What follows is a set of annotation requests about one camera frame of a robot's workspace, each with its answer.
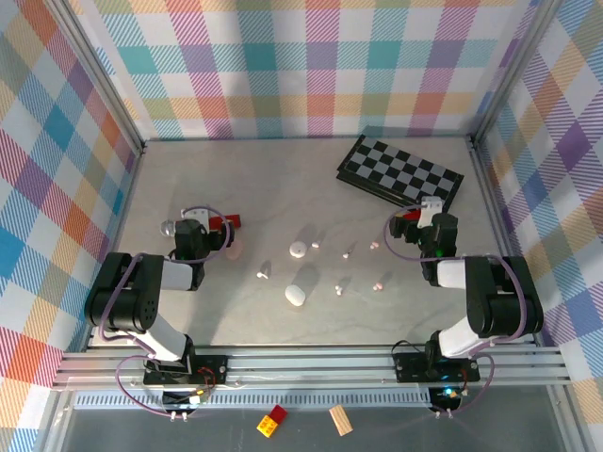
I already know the oval white charging case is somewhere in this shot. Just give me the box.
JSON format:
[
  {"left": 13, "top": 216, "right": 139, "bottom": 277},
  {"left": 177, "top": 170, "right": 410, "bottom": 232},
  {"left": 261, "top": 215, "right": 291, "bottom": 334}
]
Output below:
[{"left": 284, "top": 284, "right": 307, "bottom": 308}]

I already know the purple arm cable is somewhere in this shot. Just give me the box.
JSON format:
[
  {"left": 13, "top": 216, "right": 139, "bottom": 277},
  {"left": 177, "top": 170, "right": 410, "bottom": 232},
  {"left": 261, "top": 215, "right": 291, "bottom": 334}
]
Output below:
[
  {"left": 96, "top": 205, "right": 236, "bottom": 418},
  {"left": 383, "top": 205, "right": 531, "bottom": 418}
]

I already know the grey slotted cable duct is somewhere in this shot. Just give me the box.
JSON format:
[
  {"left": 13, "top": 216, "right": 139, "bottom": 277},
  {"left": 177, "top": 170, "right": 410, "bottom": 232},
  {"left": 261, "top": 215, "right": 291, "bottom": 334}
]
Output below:
[{"left": 74, "top": 393, "right": 437, "bottom": 411}]

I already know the red test tube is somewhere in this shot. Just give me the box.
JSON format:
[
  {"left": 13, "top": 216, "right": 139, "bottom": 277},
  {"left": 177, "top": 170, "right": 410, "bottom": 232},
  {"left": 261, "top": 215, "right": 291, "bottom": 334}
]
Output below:
[{"left": 159, "top": 215, "right": 244, "bottom": 240}]

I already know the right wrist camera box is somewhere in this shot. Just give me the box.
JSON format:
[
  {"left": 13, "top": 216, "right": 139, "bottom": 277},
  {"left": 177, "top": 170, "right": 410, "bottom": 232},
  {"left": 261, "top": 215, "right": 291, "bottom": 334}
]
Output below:
[{"left": 417, "top": 196, "right": 445, "bottom": 228}]

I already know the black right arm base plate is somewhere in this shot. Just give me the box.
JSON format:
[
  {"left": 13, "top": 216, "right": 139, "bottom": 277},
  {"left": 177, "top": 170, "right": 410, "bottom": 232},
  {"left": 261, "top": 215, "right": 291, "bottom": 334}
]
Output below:
[{"left": 393, "top": 351, "right": 481, "bottom": 383}]

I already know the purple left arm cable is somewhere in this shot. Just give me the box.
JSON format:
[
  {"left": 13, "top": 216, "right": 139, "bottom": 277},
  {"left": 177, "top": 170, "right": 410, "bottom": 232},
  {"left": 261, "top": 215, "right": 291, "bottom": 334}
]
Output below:
[{"left": 96, "top": 205, "right": 236, "bottom": 418}]

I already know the yellow toy brick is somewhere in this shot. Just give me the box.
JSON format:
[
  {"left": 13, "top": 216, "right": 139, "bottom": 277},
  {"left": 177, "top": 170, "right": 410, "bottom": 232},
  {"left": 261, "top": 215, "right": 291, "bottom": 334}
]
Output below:
[{"left": 256, "top": 413, "right": 279, "bottom": 437}]

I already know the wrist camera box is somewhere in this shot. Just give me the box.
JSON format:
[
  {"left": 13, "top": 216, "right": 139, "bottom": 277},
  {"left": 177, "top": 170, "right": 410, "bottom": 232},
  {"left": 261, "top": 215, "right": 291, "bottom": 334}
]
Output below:
[
  {"left": 417, "top": 196, "right": 445, "bottom": 228},
  {"left": 182, "top": 206, "right": 211, "bottom": 232}
]

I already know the aluminium table side rail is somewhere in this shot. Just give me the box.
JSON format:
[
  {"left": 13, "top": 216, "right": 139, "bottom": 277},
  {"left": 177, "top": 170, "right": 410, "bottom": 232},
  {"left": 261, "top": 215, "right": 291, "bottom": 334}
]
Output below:
[
  {"left": 83, "top": 140, "right": 148, "bottom": 350},
  {"left": 468, "top": 136, "right": 543, "bottom": 347}
]

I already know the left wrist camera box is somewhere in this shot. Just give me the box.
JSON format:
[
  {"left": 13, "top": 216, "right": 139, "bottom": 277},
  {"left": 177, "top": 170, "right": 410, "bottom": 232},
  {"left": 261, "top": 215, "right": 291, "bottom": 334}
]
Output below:
[{"left": 182, "top": 206, "right": 211, "bottom": 232}]

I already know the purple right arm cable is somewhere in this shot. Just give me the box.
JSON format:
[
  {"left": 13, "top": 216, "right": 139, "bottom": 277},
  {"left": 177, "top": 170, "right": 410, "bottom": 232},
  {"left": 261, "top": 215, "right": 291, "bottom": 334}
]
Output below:
[{"left": 383, "top": 205, "right": 531, "bottom": 418}]

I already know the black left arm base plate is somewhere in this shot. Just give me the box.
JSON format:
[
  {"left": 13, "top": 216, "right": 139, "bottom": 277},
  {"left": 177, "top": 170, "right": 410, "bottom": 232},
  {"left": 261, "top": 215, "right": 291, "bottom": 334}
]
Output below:
[{"left": 142, "top": 355, "right": 228, "bottom": 386}]

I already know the black controller board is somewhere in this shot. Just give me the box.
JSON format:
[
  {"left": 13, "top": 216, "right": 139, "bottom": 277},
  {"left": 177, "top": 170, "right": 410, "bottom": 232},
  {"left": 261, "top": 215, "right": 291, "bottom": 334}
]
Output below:
[
  {"left": 429, "top": 385, "right": 464, "bottom": 412},
  {"left": 162, "top": 389, "right": 211, "bottom": 410}
]

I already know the aluminium frame post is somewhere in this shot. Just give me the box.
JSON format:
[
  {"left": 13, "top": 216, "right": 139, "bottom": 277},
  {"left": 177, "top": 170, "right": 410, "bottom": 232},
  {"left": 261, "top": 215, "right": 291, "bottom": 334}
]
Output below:
[
  {"left": 469, "top": 0, "right": 566, "bottom": 150},
  {"left": 44, "top": 0, "right": 146, "bottom": 156}
]

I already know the wooden block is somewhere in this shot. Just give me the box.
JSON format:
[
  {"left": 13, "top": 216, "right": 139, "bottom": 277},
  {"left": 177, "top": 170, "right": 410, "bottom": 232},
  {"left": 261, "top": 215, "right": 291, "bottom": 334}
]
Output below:
[{"left": 328, "top": 405, "right": 354, "bottom": 437}]

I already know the folded black chessboard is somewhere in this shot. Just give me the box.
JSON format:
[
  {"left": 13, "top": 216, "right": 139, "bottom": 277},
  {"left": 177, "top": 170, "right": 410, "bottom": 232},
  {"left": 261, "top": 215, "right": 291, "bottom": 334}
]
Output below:
[{"left": 335, "top": 134, "right": 465, "bottom": 211}]

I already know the aluminium mounting rail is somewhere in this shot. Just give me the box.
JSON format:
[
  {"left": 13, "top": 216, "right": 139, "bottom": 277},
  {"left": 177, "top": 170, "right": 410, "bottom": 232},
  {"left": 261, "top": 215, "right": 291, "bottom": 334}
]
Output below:
[{"left": 51, "top": 346, "right": 572, "bottom": 392}]

